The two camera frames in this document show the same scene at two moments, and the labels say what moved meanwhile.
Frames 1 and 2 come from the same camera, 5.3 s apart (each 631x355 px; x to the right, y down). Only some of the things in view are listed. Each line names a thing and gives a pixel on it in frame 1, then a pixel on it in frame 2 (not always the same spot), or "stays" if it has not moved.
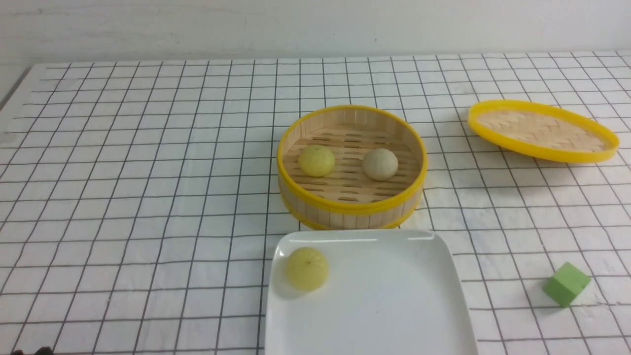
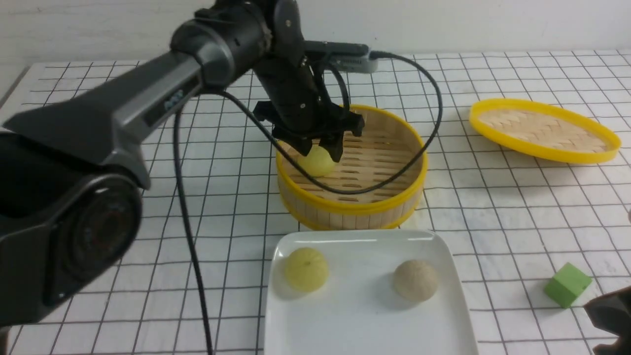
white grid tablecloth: [139, 199] stays
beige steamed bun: [380, 164] → [415, 280]
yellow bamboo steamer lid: [541, 132] stays
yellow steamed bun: [317, 160] stays
